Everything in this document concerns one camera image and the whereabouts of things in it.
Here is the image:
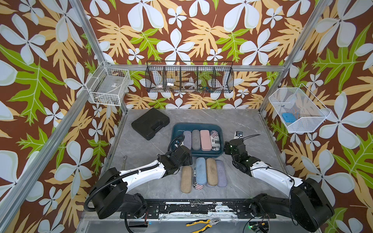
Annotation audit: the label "beige fabric glasses case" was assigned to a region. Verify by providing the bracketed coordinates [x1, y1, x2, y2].
[180, 166, 192, 193]

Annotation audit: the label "newspaper print glasses case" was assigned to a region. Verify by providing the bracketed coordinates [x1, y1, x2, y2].
[210, 130, 221, 151]

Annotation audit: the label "purple fabric glasses case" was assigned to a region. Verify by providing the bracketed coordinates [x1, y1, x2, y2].
[183, 131, 192, 149]

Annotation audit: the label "pink glasses case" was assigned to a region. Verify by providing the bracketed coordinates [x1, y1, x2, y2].
[200, 130, 212, 151]

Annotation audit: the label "grey fabric glasses case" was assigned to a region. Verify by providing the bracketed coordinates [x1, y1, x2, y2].
[191, 130, 201, 150]

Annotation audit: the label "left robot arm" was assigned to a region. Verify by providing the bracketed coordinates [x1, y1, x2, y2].
[84, 145, 192, 219]

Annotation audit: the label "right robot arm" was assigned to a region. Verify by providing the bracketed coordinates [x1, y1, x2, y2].
[224, 137, 335, 232]

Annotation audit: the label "light blue glasses case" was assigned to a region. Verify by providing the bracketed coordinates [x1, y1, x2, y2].
[195, 157, 207, 185]

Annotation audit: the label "teal plastic storage tray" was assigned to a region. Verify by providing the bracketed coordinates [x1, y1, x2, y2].
[171, 122, 224, 158]

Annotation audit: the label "lavender glasses case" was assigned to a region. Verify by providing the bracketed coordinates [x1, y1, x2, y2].
[216, 160, 227, 187]

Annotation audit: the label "tan fabric glasses case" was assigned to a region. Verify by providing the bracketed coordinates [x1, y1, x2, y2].
[206, 158, 219, 186]

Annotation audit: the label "flag print glasses case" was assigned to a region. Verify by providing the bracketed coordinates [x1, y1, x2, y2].
[193, 168, 204, 190]

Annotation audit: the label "black plastic tool case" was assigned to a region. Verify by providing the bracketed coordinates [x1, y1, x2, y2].
[131, 108, 170, 140]

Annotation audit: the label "silver wrench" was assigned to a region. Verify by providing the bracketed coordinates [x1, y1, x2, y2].
[121, 155, 127, 170]

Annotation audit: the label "blue object in basket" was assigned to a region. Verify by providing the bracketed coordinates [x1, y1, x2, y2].
[282, 113, 297, 124]

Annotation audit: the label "tape roll in basket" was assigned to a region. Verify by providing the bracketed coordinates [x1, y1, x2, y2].
[183, 82, 197, 90]

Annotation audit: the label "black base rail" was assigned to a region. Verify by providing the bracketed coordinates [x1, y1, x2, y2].
[120, 198, 257, 219]

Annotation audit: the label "yellow handled pliers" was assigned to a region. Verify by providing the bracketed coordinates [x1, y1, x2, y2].
[186, 219, 221, 233]

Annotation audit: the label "white wire basket right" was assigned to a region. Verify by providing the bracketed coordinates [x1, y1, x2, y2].
[269, 84, 331, 134]

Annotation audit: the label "white wire basket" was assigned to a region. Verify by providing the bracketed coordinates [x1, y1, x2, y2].
[269, 84, 331, 134]
[86, 62, 131, 106]

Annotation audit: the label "black wire basket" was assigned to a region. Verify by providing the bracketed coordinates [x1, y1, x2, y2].
[145, 61, 234, 93]

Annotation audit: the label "white wire basket left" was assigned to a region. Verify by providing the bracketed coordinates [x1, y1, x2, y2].
[86, 62, 131, 106]

